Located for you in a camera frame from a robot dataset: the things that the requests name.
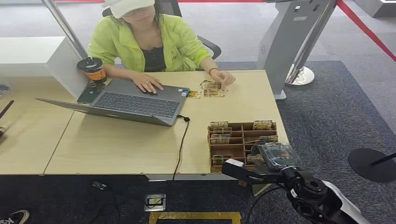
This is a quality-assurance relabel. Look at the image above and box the person's left hand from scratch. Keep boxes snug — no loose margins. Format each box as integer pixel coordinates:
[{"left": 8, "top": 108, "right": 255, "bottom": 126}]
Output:
[{"left": 212, "top": 70, "right": 236, "bottom": 91}]

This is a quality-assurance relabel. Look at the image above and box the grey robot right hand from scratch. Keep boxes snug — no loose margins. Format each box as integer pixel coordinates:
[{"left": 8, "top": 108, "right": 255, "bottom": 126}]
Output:
[{"left": 251, "top": 141, "right": 303, "bottom": 174}]

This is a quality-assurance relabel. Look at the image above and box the person's right hand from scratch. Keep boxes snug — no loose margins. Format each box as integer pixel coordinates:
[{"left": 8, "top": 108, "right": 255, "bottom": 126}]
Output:
[{"left": 131, "top": 73, "right": 164, "bottom": 94}]

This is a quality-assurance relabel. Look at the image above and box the wooden card organizer box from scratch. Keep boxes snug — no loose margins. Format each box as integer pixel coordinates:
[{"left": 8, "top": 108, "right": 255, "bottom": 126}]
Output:
[{"left": 207, "top": 120, "right": 280, "bottom": 174}]

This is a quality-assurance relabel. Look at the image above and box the person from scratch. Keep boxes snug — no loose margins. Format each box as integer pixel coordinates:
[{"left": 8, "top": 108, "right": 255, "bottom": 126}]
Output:
[{"left": 87, "top": 0, "right": 236, "bottom": 94}]

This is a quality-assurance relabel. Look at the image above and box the grey open laptop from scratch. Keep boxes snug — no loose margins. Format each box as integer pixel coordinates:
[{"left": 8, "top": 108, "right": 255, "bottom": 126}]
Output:
[{"left": 35, "top": 77, "right": 190, "bottom": 127}]

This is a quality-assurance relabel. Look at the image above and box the orange coffee cup black lid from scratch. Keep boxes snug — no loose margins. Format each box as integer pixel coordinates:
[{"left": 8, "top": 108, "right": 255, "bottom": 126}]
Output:
[{"left": 77, "top": 56, "right": 108, "bottom": 84}]

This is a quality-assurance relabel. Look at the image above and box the grey kiosk stand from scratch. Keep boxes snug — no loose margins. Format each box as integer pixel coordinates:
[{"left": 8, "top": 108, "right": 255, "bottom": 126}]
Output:
[{"left": 256, "top": 0, "right": 338, "bottom": 101}]

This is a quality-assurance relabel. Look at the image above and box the black round stand base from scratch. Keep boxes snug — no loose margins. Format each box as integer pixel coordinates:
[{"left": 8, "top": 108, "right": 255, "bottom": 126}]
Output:
[{"left": 348, "top": 147, "right": 396, "bottom": 183}]

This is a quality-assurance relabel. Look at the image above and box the slanted metal pole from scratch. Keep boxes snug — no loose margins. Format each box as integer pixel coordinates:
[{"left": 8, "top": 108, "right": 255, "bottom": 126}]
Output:
[{"left": 41, "top": 0, "right": 89, "bottom": 60}]

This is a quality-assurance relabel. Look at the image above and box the white desk partition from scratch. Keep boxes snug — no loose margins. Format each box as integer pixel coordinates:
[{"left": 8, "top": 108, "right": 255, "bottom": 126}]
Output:
[{"left": 0, "top": 36, "right": 90, "bottom": 100}]

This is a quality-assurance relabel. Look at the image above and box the metal floor socket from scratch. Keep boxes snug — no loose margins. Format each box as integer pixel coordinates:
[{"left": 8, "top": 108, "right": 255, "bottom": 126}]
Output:
[{"left": 143, "top": 194, "right": 167, "bottom": 212}]

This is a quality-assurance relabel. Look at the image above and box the dark wooden stick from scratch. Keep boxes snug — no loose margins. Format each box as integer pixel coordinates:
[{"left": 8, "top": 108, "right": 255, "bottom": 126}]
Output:
[{"left": 0, "top": 99, "right": 15, "bottom": 120}]

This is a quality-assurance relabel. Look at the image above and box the red barrier belt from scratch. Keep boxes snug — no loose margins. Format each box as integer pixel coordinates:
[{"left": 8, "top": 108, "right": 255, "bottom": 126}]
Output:
[{"left": 336, "top": 0, "right": 396, "bottom": 63}]

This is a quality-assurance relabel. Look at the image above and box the grey platform block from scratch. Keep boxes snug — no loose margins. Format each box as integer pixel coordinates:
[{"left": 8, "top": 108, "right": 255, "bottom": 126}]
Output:
[{"left": 353, "top": 0, "right": 396, "bottom": 18}]

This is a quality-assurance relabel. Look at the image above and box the black white sneaker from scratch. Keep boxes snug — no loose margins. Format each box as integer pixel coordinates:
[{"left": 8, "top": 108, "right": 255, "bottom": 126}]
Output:
[{"left": 0, "top": 210, "right": 31, "bottom": 224}]

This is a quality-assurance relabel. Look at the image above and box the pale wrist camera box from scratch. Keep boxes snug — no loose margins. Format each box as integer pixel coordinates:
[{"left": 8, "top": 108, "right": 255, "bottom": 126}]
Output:
[{"left": 221, "top": 158, "right": 287, "bottom": 186}]

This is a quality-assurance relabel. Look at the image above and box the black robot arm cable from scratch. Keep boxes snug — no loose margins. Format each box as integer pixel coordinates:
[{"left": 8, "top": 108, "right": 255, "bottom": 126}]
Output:
[{"left": 246, "top": 185, "right": 287, "bottom": 224}]

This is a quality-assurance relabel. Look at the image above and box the black laptop cable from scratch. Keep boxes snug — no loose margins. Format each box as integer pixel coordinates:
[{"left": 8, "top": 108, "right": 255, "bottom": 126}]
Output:
[{"left": 172, "top": 114, "right": 191, "bottom": 182}]

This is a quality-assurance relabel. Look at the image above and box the chrome stanchion post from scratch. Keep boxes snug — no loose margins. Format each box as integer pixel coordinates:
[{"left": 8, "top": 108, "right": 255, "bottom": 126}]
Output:
[{"left": 284, "top": 0, "right": 338, "bottom": 87}]

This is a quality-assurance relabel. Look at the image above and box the yellow floor tape frame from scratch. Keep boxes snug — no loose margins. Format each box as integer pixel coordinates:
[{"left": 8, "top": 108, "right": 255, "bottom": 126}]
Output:
[{"left": 148, "top": 211, "right": 242, "bottom": 224}]

